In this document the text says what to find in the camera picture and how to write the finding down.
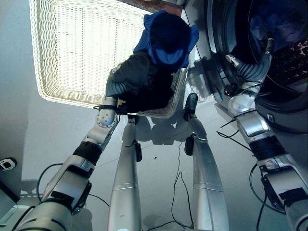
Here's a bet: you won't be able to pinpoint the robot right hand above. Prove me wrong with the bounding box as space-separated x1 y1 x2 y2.
225 38 275 85

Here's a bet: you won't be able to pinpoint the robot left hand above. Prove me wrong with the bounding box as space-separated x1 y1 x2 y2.
105 51 154 100

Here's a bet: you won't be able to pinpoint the black garment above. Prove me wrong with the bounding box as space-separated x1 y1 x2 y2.
112 51 175 114

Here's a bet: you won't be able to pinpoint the blue garment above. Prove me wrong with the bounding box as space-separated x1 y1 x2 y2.
133 10 200 73

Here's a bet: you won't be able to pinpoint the silver washing machine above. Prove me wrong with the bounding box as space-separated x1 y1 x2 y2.
180 0 308 174

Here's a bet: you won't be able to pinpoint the blue clothes in drum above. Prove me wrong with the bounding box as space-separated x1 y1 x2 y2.
249 9 308 52

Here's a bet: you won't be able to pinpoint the dark patterned garment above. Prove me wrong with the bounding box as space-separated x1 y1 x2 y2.
267 39 308 84

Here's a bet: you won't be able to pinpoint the white wicker laundry basket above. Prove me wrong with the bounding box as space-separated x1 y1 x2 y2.
29 0 188 119

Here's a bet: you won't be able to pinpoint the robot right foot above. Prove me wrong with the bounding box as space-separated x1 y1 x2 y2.
183 93 199 121

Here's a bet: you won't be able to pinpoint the brown wooden furniture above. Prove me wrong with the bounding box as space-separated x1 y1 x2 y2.
141 0 186 16

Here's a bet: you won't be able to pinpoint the robot left leg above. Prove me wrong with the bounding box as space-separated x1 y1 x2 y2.
107 115 143 231

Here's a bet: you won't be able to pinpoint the robot leg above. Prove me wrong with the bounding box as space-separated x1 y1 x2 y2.
107 115 143 231
184 113 230 231

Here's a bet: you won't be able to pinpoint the robot right leg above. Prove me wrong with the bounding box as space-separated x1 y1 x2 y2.
184 113 230 231

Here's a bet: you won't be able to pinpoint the black and white device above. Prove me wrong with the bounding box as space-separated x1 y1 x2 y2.
0 157 18 172

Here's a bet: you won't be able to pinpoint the black floor cable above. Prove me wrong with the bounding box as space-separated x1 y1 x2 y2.
170 141 194 230

